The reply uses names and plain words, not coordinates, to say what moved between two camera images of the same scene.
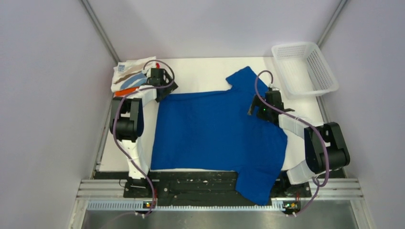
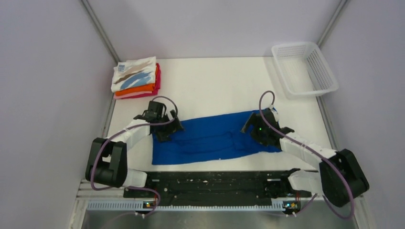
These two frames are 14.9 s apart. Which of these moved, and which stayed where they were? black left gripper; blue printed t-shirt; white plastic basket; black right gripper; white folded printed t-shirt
Moved: blue printed t-shirt; black left gripper; black right gripper
Stayed: white plastic basket; white folded printed t-shirt
